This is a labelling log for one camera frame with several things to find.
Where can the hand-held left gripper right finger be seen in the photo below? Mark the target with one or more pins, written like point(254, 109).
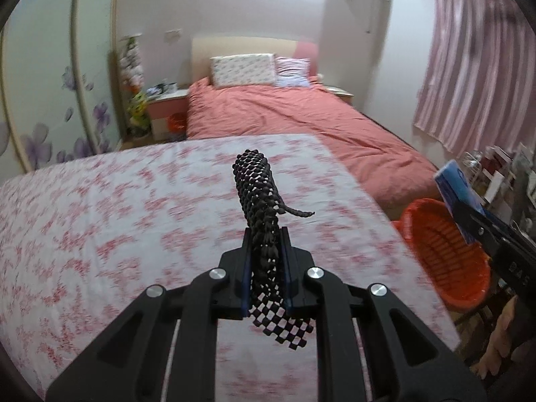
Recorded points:
point(287, 276)

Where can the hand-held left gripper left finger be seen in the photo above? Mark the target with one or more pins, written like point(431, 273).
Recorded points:
point(247, 276)

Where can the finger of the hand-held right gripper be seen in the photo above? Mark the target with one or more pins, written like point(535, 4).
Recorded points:
point(481, 230)

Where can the blue packet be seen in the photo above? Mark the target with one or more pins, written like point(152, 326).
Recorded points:
point(454, 192)

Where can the orange plastic laundry basket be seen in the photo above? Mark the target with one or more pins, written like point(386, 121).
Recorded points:
point(444, 259)

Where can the black white checkered cloth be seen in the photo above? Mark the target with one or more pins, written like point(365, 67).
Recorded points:
point(255, 192)

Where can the person's right hand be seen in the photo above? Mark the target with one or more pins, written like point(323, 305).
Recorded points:
point(502, 331)

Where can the white shelf cart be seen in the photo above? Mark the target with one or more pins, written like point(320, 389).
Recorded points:
point(498, 171)

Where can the pink floral tablecloth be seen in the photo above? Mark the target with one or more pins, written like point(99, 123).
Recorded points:
point(125, 217)

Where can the red duvet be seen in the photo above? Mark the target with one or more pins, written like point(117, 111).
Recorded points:
point(314, 125)

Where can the pink striped curtain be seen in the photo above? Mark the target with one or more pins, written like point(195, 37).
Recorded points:
point(469, 71)

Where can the red plastic item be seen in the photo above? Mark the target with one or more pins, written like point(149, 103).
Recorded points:
point(176, 123)

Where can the pink nightstand with mug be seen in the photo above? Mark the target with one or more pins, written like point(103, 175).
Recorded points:
point(165, 109)

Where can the nightstand with book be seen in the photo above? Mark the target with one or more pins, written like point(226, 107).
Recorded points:
point(341, 92)

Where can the yellow green plush toy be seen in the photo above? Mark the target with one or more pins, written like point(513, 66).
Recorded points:
point(138, 109)

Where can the white floral pillow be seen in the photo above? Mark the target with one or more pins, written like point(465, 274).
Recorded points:
point(240, 71)

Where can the pink striped pillow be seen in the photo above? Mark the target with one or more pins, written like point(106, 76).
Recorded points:
point(293, 71)

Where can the beige and pink headboard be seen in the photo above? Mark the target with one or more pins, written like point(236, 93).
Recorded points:
point(243, 48)

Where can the hanging plush toys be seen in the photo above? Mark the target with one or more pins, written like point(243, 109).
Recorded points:
point(132, 63)

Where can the floral sliding door wardrobe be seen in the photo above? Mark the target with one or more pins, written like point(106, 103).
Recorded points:
point(42, 71)

